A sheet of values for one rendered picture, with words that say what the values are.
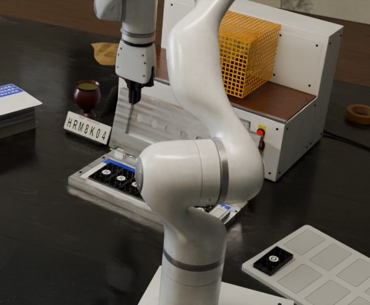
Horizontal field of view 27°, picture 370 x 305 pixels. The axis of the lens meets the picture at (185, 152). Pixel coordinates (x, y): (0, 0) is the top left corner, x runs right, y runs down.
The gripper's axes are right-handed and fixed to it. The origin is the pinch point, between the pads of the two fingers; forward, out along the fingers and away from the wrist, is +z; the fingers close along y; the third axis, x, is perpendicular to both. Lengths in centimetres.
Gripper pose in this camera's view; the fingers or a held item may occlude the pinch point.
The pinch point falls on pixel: (134, 95)
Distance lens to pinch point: 201.1
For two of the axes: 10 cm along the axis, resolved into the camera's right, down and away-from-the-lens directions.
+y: 8.5, 3.2, -4.2
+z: -0.9, 8.7, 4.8
